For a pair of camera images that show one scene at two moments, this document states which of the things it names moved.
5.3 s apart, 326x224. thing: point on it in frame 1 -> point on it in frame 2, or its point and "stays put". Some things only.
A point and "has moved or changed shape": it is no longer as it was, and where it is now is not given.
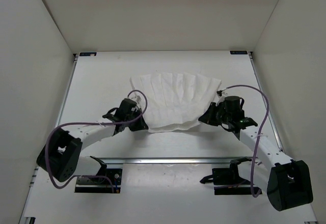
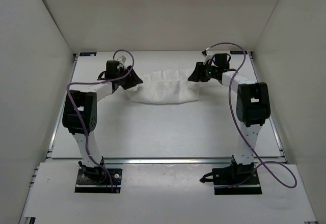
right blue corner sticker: (238, 52) stays put
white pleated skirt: (175, 100) has moved or changed shape
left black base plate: (99, 185) stays put
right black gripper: (208, 117) -> (198, 75)
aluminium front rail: (125, 161) stays put
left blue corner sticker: (87, 54) stays put
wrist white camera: (221, 92) -> (208, 56)
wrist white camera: (138, 98) -> (123, 58)
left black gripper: (141, 124) -> (133, 80)
